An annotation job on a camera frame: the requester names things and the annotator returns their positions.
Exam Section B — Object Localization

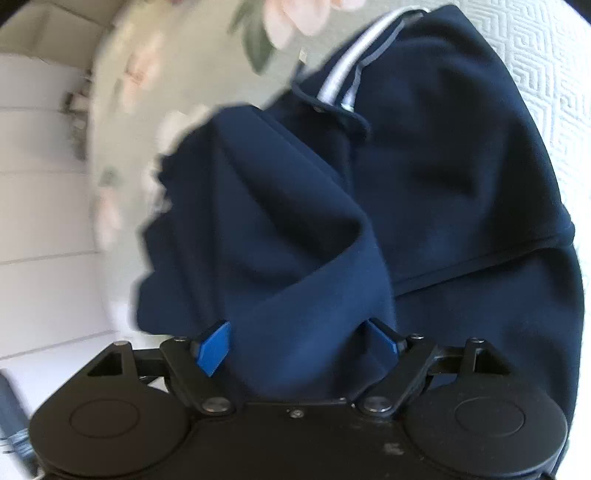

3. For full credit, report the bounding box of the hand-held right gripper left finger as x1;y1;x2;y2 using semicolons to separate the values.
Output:
85;320;235;416

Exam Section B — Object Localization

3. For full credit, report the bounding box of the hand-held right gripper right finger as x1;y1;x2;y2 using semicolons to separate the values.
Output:
358;318;516;417

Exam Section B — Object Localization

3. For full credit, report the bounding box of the navy blue hoodie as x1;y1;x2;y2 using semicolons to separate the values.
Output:
127;4;585;416

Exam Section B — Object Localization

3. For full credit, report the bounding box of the white wardrobe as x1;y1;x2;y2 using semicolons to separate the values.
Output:
0;51;139;462

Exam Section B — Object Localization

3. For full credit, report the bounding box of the quilted floral bedspread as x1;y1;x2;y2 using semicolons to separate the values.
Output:
85;0;591;324

